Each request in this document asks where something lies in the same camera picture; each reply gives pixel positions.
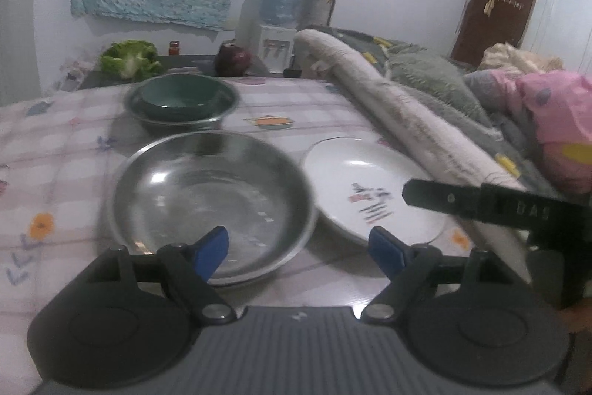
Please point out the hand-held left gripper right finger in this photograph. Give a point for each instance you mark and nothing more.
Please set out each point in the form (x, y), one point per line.
(384, 251)

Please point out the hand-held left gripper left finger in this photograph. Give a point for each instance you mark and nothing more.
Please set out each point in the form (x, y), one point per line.
(212, 249)

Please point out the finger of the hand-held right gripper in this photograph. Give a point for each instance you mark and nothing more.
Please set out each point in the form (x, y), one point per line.
(439, 197)

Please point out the large steel bowl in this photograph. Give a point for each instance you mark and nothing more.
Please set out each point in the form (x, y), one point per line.
(208, 191)

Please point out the white printed plate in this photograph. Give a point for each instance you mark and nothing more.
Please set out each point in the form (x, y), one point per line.
(351, 168)

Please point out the small steel bowl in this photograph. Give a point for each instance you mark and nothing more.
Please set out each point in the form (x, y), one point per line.
(185, 123)

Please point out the green ceramic bowl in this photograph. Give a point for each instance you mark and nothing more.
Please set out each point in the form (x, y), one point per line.
(175, 94)

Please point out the white quilted blanket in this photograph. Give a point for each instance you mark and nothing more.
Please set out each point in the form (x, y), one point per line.
(416, 112)

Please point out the pink garment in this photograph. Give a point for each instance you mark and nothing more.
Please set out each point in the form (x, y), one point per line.
(559, 112)

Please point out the green leaf-pattern pillow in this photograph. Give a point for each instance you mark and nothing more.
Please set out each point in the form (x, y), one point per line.
(430, 75)

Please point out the beige cloth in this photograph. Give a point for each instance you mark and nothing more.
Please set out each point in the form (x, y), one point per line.
(513, 55)

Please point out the brown wooden door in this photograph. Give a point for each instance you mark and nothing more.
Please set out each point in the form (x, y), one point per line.
(499, 38)

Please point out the plaid printed tablecloth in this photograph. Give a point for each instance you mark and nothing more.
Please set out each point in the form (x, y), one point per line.
(69, 145)

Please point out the dark grey blanket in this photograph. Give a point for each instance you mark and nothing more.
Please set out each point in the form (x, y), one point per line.
(351, 36)

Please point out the red jar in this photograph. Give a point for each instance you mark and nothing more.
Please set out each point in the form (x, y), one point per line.
(174, 48)

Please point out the door hook rack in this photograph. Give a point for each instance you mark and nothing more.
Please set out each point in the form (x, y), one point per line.
(502, 0)

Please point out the green lettuce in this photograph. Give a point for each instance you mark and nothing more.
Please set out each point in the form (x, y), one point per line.
(132, 57)

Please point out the white water dispenser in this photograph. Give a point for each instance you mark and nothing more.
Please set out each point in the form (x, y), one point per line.
(273, 41)

